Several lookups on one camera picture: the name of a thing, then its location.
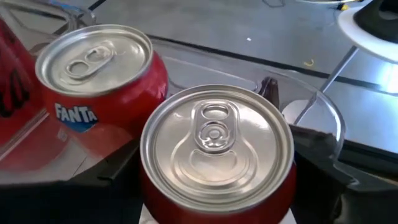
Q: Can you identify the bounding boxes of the black curved plastic object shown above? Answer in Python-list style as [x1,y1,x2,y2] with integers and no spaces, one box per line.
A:
[353,0,398,44]

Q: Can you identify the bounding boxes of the black frame clamp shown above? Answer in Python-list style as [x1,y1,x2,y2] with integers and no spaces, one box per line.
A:
[257,76,280,110]

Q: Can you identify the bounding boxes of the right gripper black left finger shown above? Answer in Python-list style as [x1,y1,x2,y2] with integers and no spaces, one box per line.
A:
[0,140,143,224]

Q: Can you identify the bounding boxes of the red Coca-Cola Zero can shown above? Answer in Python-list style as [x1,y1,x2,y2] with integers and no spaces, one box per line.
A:
[0,17,43,147]

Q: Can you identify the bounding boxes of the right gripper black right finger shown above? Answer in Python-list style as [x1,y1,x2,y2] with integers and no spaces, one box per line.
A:
[290,124,398,224]

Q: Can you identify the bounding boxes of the red Fanta soda can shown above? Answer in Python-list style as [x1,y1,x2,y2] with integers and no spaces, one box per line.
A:
[35,24,169,142]
[139,83,297,224]

